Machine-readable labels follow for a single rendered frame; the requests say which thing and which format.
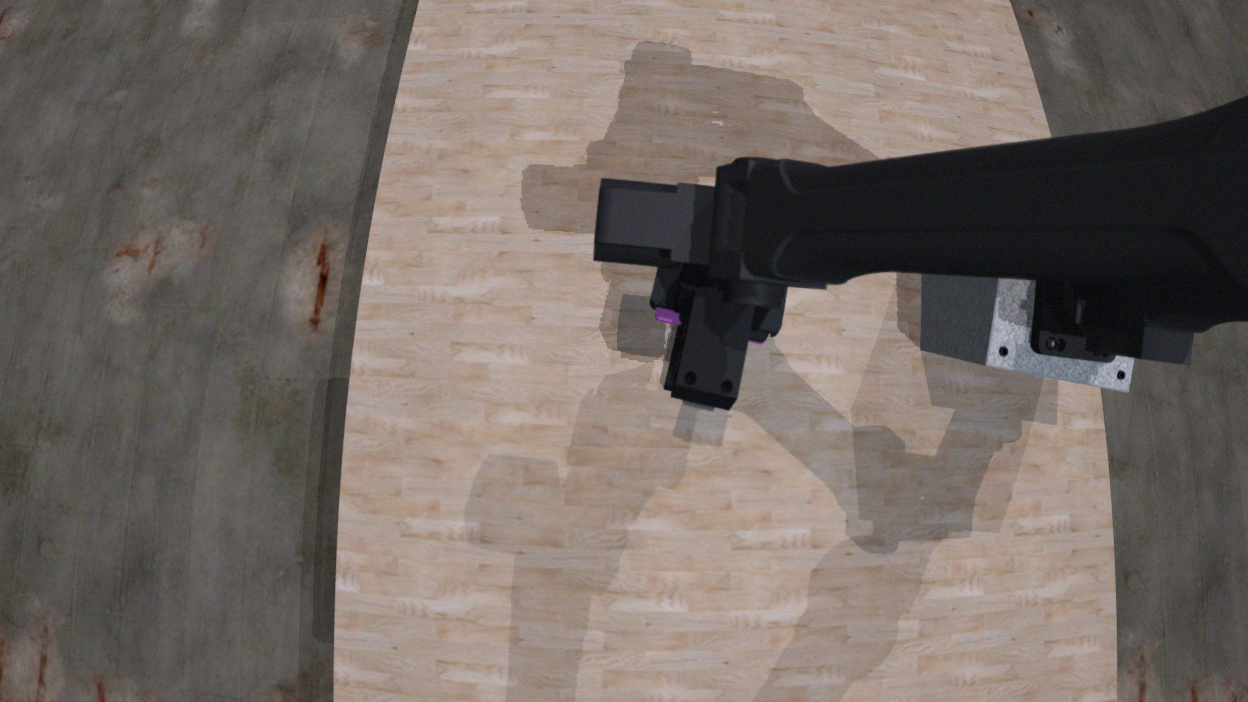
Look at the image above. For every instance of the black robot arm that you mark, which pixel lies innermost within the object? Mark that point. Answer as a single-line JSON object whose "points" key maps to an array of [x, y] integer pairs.
{"points": [[1158, 206]]}

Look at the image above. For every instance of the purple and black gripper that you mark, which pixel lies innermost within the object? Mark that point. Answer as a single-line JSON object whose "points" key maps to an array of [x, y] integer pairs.
{"points": [[663, 296]]}

